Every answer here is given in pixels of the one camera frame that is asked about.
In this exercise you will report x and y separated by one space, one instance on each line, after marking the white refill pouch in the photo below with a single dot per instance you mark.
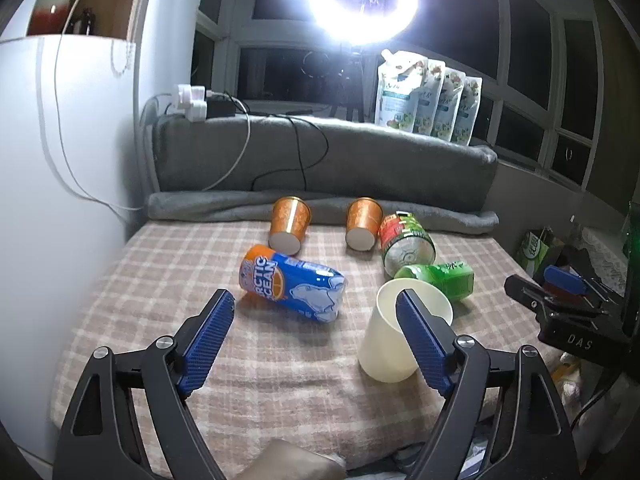
400 78
428 96
467 111
448 103

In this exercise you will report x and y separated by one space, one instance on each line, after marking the white refill pouch front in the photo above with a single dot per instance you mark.
400 78

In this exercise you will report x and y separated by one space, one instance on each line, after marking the black power adapter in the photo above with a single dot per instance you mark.
219 107

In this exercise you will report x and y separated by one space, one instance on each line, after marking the white power strip with plugs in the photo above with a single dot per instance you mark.
191 100

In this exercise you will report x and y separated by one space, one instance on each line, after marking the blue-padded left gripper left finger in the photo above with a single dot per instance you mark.
100 437

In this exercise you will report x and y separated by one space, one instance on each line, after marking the blue orange Arctic Ocean can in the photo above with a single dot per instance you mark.
310 289

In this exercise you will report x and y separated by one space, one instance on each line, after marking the black tripod stand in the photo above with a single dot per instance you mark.
348 83

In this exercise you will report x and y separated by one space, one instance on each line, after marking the orange paper cup left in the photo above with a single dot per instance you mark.
290 218

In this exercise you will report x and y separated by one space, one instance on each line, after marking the dark small bottle on shelf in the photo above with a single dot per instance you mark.
83 24

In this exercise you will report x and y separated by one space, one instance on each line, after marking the pink plaid table cloth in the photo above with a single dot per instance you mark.
278 375

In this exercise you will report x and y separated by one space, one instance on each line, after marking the green grapefruit drink can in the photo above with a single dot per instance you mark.
404 241

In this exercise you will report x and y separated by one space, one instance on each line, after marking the red white ceramic vase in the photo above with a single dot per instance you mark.
48 17

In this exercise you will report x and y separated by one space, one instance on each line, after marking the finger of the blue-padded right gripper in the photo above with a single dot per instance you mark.
569 282
528 295

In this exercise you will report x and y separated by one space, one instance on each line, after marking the orange paper cup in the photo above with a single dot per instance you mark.
290 218
364 217

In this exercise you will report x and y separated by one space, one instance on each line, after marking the orange paper cup right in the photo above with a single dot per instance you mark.
364 217

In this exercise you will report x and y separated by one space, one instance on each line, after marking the green tissue box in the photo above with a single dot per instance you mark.
534 248

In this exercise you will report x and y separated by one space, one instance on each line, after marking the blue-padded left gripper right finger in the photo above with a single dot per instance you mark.
530 436

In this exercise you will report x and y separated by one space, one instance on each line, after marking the green tea drink carton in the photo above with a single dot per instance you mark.
454 279

